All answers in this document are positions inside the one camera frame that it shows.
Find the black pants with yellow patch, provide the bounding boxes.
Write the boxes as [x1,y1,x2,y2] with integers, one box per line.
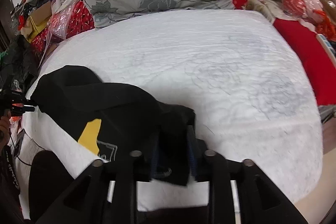
[31,65,195,186]

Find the person's left hand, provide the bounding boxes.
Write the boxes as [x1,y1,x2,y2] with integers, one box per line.
[0,110,11,151]

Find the black jacket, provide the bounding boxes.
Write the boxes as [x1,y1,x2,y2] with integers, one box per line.
[1,35,39,94]

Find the white quilted bedspread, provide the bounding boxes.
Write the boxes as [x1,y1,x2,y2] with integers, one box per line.
[11,9,324,212]

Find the cardboard box pile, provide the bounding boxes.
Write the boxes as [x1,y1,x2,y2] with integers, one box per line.
[20,1,52,43]

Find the clear plastic bag red contents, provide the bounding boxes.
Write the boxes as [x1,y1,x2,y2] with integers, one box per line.
[48,0,79,40]

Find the pile of clothes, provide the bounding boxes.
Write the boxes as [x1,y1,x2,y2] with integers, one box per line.
[10,0,52,31]

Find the red sheet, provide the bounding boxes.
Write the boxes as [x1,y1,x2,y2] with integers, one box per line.
[273,19,335,106]

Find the black cable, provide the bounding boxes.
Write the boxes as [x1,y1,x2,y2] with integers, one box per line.
[8,131,48,167]

